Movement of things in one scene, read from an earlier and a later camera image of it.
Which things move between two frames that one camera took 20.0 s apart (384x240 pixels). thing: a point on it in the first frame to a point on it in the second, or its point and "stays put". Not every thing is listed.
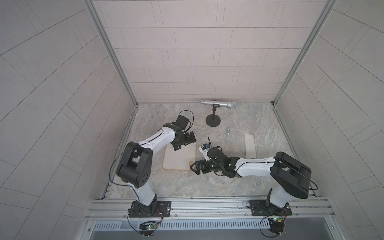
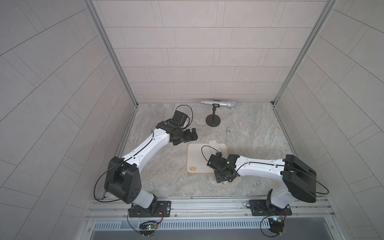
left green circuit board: (147, 228) stays put
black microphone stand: (213, 120) stays put
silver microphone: (231, 105) stays put
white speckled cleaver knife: (250, 148) to (216, 149)
